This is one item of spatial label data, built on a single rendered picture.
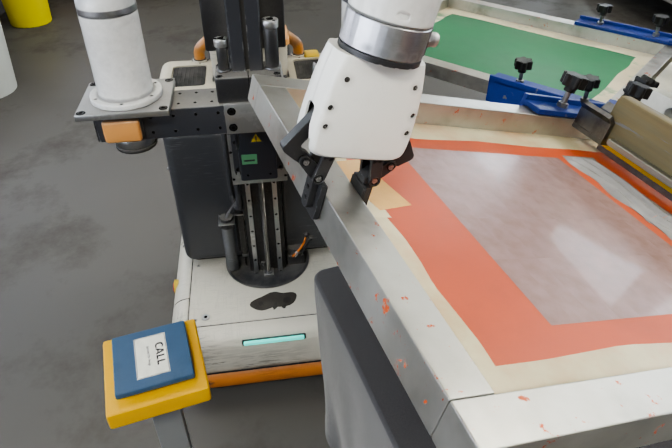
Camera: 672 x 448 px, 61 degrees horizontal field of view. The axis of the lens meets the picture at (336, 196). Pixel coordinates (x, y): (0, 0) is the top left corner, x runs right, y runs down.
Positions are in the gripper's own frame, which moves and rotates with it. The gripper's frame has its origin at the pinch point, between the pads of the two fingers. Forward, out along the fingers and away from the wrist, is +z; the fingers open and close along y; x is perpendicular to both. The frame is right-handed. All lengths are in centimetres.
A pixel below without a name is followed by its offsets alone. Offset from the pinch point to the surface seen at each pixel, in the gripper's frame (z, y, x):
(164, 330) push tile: 33.2, 11.5, -15.7
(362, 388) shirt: 30.5, -12.3, 0.2
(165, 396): 35.2, 12.3, -6.0
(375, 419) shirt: 31.1, -12.5, 4.7
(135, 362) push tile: 34.3, 15.6, -11.4
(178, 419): 45.5, 8.9, -9.9
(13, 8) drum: 133, 67, -472
